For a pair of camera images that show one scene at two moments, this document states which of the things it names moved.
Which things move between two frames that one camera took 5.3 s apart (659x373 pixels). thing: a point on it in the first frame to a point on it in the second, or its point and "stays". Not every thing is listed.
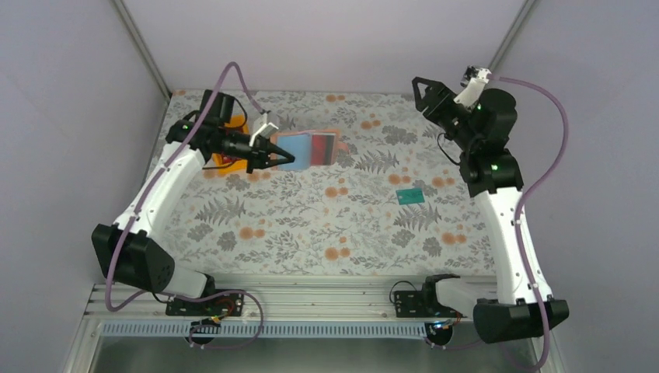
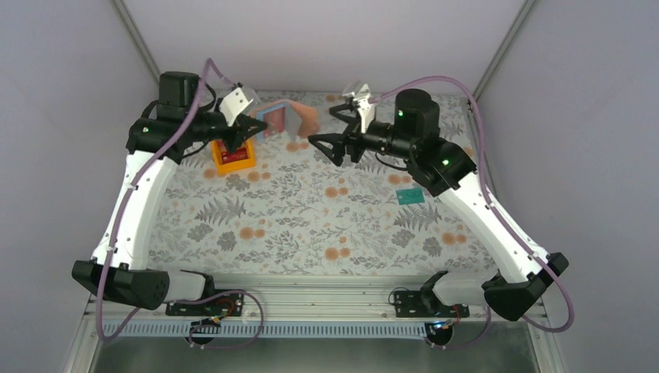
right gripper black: [442, 109] to [353, 144]
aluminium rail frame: [327, 310] stays
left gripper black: [257, 156] to [231, 130]
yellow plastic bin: [223, 164] stays
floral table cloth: [395, 203] stays
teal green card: [406, 196] stays
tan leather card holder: [310, 149] to [288, 116]
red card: [319, 150] to [276, 120]
